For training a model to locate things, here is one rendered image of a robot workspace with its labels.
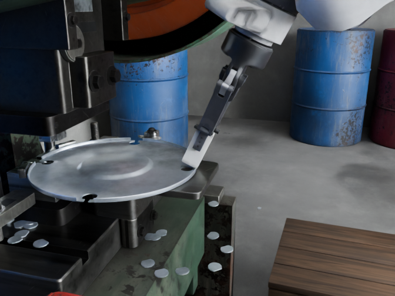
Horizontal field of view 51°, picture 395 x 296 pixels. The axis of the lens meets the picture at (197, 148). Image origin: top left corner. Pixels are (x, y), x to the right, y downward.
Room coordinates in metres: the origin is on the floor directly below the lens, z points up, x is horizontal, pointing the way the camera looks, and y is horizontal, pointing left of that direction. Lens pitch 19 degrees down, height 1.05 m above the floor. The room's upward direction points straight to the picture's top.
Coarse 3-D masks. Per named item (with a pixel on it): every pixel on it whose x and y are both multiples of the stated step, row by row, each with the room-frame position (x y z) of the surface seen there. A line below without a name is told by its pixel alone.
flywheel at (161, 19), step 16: (160, 0) 1.04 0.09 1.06; (176, 0) 1.00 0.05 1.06; (192, 0) 0.99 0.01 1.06; (144, 16) 1.02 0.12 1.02; (160, 16) 1.01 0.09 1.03; (176, 16) 1.00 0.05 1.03; (192, 16) 0.99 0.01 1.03; (208, 16) 1.07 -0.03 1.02; (144, 32) 1.02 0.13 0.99; (160, 32) 1.01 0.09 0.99
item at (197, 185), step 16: (192, 176) 0.64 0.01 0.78; (208, 176) 0.64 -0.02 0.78; (176, 192) 0.58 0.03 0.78; (192, 192) 0.57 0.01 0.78; (96, 208) 0.64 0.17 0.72; (112, 208) 0.63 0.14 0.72; (128, 208) 0.62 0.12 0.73; (144, 208) 0.66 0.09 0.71; (128, 224) 0.62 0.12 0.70; (144, 224) 0.66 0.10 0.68; (128, 240) 0.62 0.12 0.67
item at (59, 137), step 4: (64, 132) 0.71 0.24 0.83; (40, 136) 0.69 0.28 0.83; (44, 136) 0.69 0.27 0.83; (48, 136) 0.69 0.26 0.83; (52, 136) 0.69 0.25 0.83; (56, 136) 0.70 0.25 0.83; (60, 136) 0.70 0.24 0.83; (64, 136) 0.71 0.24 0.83; (40, 140) 0.69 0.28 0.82; (44, 140) 0.69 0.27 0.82; (48, 140) 0.69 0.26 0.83; (52, 140) 0.69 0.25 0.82; (56, 140) 0.70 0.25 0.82
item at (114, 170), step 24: (72, 144) 0.78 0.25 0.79; (96, 144) 0.80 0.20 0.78; (120, 144) 0.80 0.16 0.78; (144, 144) 0.80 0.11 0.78; (168, 144) 0.79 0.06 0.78; (48, 168) 0.67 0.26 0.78; (72, 168) 0.67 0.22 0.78; (96, 168) 0.65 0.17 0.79; (120, 168) 0.65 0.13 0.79; (144, 168) 0.65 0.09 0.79; (168, 168) 0.67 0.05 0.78; (192, 168) 0.67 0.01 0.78; (48, 192) 0.56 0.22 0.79; (72, 192) 0.57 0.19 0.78; (96, 192) 0.57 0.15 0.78; (120, 192) 0.57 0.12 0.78; (144, 192) 0.57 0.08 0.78
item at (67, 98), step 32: (96, 0) 0.74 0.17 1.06; (96, 32) 0.74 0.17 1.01; (0, 64) 0.65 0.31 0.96; (32, 64) 0.63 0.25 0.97; (64, 64) 0.63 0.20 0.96; (96, 64) 0.67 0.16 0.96; (0, 96) 0.65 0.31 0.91; (32, 96) 0.63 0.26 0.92; (64, 96) 0.63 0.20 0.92; (96, 96) 0.66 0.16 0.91
